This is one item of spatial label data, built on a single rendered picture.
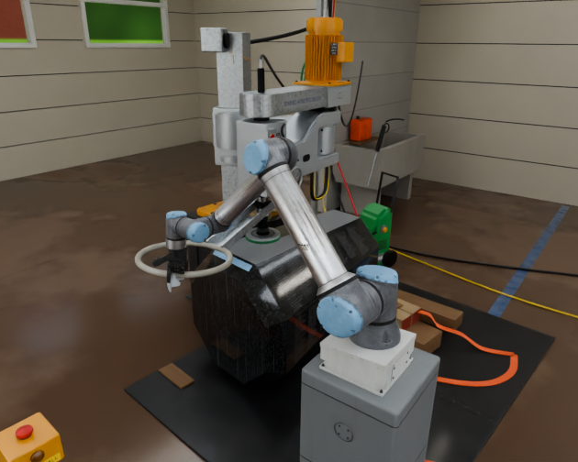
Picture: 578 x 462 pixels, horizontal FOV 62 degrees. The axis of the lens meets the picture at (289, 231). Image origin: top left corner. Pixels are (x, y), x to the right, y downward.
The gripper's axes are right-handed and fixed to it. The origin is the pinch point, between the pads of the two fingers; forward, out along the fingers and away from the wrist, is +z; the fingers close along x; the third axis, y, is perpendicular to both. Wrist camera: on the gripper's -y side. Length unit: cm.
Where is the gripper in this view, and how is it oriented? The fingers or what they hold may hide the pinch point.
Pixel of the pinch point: (171, 287)
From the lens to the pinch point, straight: 232.4
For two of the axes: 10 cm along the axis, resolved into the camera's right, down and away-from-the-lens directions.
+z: -0.8, 9.5, 3.0
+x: 0.6, -3.0, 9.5
